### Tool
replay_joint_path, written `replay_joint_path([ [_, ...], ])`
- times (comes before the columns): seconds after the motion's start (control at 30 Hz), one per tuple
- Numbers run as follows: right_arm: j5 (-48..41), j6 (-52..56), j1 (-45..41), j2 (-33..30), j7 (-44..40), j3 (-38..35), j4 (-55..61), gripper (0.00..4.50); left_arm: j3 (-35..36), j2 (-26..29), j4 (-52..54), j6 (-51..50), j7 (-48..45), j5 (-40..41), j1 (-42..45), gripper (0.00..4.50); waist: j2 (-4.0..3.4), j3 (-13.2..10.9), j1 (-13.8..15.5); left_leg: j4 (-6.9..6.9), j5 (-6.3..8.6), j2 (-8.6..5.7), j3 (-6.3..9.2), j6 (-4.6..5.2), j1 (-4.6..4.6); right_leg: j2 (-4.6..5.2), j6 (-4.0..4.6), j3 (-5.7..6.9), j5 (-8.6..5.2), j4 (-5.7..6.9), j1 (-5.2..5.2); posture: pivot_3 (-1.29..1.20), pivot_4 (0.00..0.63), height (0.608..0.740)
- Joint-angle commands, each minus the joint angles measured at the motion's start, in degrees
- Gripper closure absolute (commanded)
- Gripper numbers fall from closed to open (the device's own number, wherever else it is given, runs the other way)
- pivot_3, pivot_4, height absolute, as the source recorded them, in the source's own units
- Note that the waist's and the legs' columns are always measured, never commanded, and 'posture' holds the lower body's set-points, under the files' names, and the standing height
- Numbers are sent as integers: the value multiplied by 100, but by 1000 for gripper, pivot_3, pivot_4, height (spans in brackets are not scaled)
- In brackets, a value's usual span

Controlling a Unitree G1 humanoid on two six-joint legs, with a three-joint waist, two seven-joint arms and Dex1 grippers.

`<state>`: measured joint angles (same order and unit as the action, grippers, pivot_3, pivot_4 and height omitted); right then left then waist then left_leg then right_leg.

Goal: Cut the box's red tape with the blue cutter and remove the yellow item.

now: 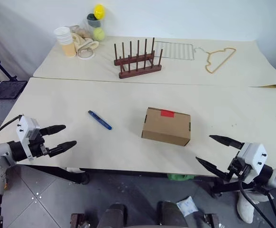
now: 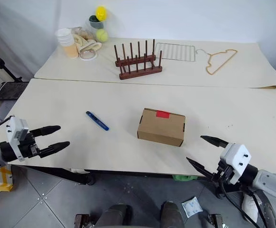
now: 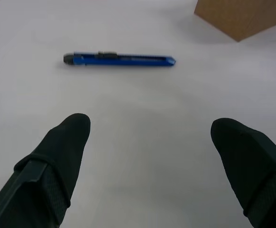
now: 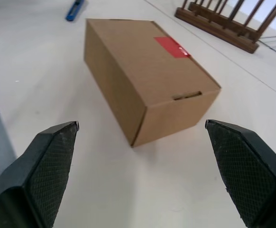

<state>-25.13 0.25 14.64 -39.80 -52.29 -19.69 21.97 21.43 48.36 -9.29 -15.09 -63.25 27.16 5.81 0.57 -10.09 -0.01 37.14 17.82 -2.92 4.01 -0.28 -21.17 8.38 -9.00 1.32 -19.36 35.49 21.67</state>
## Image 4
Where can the dark wooden peg rack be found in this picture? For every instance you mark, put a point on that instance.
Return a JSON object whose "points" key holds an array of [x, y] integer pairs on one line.
{"points": [[223, 31]]}

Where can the brown cardboard box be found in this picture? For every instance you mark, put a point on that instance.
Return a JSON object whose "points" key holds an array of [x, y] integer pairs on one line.
{"points": [[140, 71]]}

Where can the red tape strip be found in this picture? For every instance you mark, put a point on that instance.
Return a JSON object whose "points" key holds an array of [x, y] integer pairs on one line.
{"points": [[171, 46]]}

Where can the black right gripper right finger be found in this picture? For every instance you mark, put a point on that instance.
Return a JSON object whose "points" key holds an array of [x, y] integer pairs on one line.
{"points": [[247, 171]]}

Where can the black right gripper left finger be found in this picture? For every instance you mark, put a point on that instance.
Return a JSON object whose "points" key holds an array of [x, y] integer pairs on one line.
{"points": [[33, 178]]}

